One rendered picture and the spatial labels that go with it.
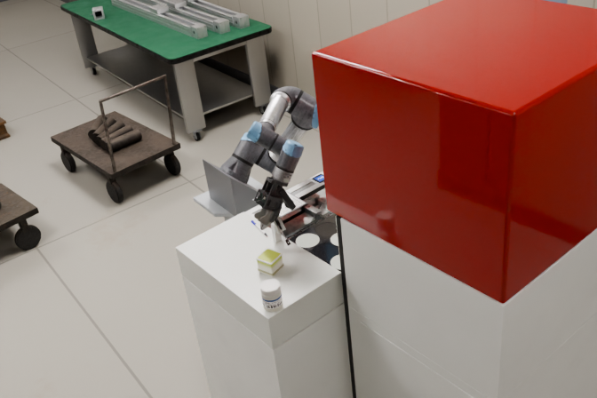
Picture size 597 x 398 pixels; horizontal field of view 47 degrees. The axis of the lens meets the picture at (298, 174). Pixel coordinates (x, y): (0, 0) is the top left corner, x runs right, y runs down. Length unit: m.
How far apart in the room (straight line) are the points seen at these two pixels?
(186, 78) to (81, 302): 2.14
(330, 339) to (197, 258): 0.61
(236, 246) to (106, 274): 1.87
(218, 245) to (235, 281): 0.25
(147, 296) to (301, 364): 1.76
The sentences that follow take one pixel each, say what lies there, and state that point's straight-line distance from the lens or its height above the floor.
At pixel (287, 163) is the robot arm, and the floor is 1.33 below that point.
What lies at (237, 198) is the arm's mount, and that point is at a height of 0.92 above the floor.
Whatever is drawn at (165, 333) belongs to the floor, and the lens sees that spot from 3.94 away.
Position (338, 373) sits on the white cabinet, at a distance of 2.86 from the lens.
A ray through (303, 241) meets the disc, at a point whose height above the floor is 0.90.
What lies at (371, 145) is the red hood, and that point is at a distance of 2.11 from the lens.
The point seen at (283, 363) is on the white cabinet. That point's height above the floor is 0.73.
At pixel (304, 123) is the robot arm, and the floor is 1.26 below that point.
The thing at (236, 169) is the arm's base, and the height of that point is 1.00.
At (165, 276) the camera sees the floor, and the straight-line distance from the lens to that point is 4.35.
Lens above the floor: 2.56
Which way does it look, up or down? 30 degrees down
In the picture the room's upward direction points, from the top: 7 degrees counter-clockwise
